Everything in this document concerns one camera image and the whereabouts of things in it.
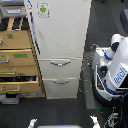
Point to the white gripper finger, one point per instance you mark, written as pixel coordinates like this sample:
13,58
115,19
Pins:
32,123
95,121

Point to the white fridge door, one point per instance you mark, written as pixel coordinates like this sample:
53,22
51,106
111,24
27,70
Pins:
63,32

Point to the bottom fridge drawer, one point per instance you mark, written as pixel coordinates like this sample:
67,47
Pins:
61,88

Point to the fridge drawer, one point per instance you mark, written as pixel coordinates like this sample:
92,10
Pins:
60,68
61,88

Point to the middle fridge drawer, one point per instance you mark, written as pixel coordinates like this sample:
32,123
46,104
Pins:
60,68

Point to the wooden drawer cabinet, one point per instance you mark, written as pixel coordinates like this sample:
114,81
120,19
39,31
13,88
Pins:
19,69

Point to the white blue Fetch robot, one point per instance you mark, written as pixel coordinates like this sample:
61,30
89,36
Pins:
110,71

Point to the white refrigerator body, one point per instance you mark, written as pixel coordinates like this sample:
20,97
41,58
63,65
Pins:
59,29

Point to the blue chair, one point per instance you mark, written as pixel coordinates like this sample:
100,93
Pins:
124,20

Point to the green android sticker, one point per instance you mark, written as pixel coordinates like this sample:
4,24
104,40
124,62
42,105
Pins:
43,9

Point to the grey box on cabinet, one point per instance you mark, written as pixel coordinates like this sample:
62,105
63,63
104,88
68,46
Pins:
13,11

